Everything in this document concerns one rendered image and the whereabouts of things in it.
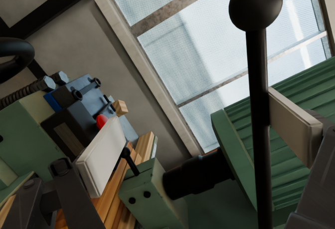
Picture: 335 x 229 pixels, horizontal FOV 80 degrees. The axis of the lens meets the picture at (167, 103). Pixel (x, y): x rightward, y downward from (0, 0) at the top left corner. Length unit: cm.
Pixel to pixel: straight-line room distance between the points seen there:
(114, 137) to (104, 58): 152
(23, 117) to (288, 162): 35
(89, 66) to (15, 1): 65
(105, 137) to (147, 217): 27
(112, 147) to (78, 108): 15
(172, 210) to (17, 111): 29
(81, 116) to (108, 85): 144
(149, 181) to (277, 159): 19
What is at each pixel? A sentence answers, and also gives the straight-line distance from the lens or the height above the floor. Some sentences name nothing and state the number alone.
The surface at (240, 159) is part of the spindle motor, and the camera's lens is 29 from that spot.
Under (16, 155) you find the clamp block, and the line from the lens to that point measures 37.
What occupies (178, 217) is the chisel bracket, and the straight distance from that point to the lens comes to 41.
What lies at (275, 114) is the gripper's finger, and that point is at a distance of 17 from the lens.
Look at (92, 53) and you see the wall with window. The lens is 171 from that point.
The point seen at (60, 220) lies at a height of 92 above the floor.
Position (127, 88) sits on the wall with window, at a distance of 170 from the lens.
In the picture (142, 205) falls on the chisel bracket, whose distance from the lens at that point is 39.
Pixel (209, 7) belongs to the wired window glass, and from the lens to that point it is 167.
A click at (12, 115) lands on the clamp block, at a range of 34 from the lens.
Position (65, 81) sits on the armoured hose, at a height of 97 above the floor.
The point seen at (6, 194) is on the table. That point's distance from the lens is 35.
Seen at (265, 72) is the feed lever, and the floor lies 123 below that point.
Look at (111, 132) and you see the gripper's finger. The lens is 18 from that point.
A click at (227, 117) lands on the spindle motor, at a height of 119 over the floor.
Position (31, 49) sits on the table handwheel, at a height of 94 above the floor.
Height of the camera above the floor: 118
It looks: 12 degrees down
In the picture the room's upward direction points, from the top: 63 degrees clockwise
